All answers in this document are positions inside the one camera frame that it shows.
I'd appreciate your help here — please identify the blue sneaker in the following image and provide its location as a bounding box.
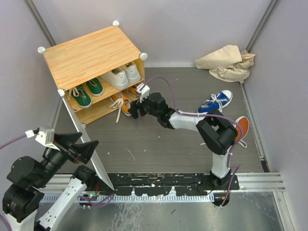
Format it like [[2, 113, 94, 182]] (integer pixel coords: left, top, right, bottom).
[[197, 90, 233, 113], [233, 116, 250, 148]]

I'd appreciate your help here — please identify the green sneaker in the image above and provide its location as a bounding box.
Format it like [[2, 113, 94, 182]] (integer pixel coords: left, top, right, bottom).
[[67, 85, 92, 109], [86, 78, 103, 97]]

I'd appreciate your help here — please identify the orange sneaker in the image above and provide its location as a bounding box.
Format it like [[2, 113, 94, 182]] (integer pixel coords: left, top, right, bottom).
[[107, 91, 131, 123], [124, 83, 144, 98]]

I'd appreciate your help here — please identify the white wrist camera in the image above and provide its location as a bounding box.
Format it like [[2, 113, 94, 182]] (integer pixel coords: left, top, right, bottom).
[[136, 83, 150, 103], [25, 127, 59, 150]]

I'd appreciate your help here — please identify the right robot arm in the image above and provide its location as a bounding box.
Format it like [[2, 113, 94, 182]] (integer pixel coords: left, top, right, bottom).
[[128, 92, 238, 190]]

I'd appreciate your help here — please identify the grey cable duct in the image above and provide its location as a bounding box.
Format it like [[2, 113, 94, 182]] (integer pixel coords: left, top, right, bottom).
[[41, 193, 214, 203]]

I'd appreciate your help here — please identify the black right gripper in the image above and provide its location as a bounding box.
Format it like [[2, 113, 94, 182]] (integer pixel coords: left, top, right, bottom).
[[128, 92, 160, 119]]

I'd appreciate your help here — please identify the white shoe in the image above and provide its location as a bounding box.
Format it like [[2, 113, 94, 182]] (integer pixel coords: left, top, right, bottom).
[[99, 67, 129, 90], [121, 61, 141, 83]]

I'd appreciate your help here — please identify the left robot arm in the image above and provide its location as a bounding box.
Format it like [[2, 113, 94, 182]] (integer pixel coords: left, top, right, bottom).
[[2, 130, 99, 231]]

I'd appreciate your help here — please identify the white cabinet door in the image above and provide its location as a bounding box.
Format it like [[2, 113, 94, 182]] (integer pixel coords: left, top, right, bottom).
[[62, 97, 114, 190]]

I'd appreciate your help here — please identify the wooden shoe cabinet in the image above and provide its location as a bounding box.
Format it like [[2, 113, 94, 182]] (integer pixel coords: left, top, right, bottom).
[[38, 21, 148, 125]]

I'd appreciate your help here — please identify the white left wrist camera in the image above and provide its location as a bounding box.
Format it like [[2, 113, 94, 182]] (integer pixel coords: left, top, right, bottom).
[[25, 127, 59, 150]]

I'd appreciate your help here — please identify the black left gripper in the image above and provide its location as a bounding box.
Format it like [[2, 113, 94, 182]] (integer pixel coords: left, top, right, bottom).
[[35, 131, 99, 186]]

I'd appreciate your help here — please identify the beige cloth bag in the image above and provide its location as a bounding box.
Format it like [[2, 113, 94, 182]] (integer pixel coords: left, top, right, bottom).
[[195, 45, 256, 84]]

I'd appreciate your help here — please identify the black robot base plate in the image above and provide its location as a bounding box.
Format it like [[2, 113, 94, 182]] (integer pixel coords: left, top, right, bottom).
[[92, 173, 240, 196]]

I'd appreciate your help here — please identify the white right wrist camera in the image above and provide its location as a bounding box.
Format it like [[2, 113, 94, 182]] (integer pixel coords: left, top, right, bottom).
[[136, 83, 150, 103]]

